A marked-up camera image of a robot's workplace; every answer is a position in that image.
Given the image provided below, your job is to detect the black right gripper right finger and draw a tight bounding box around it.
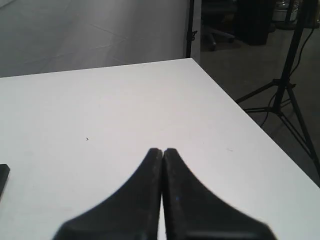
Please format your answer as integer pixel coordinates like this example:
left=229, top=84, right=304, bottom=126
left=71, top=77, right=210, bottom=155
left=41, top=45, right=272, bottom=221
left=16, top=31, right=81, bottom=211
left=162, top=148, right=276, bottom=240

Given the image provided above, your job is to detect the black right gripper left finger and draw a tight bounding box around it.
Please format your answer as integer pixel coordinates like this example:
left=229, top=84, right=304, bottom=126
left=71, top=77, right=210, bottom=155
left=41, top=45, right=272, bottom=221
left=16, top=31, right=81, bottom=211
left=54, top=148, right=163, bottom=240

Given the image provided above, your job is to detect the black acer keyboard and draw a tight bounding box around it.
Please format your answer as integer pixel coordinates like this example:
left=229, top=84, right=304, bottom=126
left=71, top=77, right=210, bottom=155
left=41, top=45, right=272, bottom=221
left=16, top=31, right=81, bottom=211
left=0, top=164, right=11, bottom=197

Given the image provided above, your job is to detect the black tripod light stand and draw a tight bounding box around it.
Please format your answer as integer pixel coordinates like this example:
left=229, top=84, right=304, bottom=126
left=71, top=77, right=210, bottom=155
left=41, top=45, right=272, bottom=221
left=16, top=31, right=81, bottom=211
left=235, top=0, right=320, bottom=174

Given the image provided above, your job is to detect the thin black stand pole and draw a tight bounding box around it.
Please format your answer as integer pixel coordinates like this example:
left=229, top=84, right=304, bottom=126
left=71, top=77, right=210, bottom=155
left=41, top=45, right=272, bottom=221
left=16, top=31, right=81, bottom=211
left=185, top=0, right=198, bottom=58

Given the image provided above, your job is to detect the black office chair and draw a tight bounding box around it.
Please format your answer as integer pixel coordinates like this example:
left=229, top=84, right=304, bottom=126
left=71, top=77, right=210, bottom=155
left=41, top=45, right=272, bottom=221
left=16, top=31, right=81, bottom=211
left=201, top=0, right=237, bottom=52

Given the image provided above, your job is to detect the white bucket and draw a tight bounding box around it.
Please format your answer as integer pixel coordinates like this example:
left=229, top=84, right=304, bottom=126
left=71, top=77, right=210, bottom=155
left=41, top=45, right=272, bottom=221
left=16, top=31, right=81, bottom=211
left=272, top=0, right=300, bottom=22

